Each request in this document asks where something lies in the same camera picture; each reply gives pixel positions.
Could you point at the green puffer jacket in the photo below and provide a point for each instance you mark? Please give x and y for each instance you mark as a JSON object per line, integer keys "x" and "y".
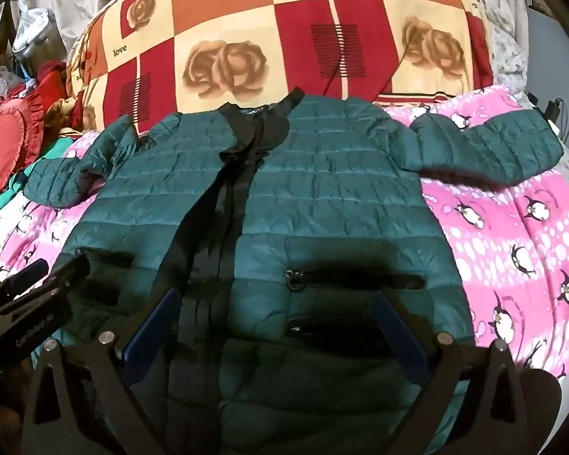
{"x": 336, "y": 189}

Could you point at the dark red cloth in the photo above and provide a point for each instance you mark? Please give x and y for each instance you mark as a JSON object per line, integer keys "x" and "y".
{"x": 52, "y": 80}

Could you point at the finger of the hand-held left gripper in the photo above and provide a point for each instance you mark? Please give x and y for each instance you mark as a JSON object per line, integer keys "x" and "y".
{"x": 19, "y": 279}
{"x": 73, "y": 275}

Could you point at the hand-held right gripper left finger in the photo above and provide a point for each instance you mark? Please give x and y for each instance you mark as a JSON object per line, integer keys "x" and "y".
{"x": 154, "y": 329}

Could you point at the pink penguin blanket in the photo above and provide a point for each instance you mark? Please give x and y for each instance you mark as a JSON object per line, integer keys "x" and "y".
{"x": 493, "y": 246}

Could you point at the metal pot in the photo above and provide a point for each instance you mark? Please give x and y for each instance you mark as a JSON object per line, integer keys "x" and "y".
{"x": 33, "y": 42}

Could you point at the black charger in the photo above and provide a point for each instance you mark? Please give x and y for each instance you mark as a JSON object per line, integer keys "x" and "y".
{"x": 550, "y": 106}

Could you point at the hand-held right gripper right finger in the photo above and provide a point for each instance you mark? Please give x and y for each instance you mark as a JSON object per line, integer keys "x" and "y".
{"x": 400, "y": 336}

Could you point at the green cloth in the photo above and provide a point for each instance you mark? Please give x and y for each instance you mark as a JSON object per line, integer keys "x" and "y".
{"x": 2, "y": 201}

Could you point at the red orange floral quilt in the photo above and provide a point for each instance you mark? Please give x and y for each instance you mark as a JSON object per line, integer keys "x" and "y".
{"x": 265, "y": 33}

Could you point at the grey floral sheet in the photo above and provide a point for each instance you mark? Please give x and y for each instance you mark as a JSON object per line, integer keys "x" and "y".
{"x": 507, "y": 52}

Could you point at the red heart cushion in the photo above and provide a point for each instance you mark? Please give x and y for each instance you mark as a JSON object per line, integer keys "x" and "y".
{"x": 4, "y": 151}

